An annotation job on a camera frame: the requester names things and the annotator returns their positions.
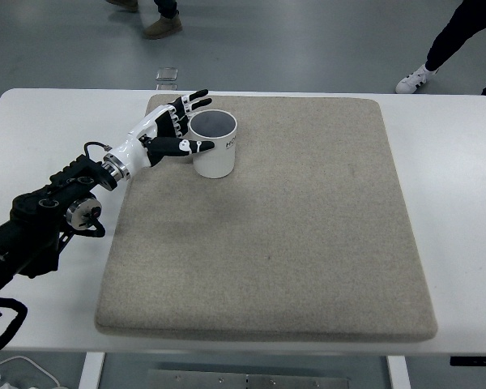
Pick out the black table control panel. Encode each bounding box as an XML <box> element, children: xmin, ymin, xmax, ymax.
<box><xmin>449</xmin><ymin>355</ymin><xmax>486</xmax><ymax>367</ymax></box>

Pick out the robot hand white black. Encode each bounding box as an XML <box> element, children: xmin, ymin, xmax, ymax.
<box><xmin>111</xmin><ymin>88</ymin><xmax>216</xmax><ymax>179</ymax></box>

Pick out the small clear plastic block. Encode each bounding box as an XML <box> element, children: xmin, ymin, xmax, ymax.
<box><xmin>155</xmin><ymin>66</ymin><xmax>180</xmax><ymax>92</ymax></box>

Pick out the white table leg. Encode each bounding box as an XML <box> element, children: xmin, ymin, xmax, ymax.
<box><xmin>79</xmin><ymin>352</ymin><xmax>106</xmax><ymax>389</ymax></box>
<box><xmin>386</xmin><ymin>355</ymin><xmax>410</xmax><ymax>389</ymax></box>

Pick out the person with white sneakers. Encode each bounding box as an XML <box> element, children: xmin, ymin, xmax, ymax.
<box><xmin>395</xmin><ymin>0</ymin><xmax>486</xmax><ymax>101</ymax></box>

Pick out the grey-brown felt mat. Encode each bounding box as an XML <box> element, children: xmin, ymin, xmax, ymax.
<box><xmin>94</xmin><ymin>93</ymin><xmax>438</xmax><ymax>344</ymax></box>

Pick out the white cup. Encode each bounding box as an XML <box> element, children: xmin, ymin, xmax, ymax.
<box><xmin>188</xmin><ymin>109</ymin><xmax>239</xmax><ymax>180</ymax></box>

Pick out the person with brown boots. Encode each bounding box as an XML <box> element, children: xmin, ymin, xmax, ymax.
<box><xmin>104</xmin><ymin>0</ymin><xmax>184</xmax><ymax>41</ymax></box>

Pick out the white cable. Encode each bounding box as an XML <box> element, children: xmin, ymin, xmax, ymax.
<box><xmin>0</xmin><ymin>355</ymin><xmax>62</xmax><ymax>389</ymax></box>

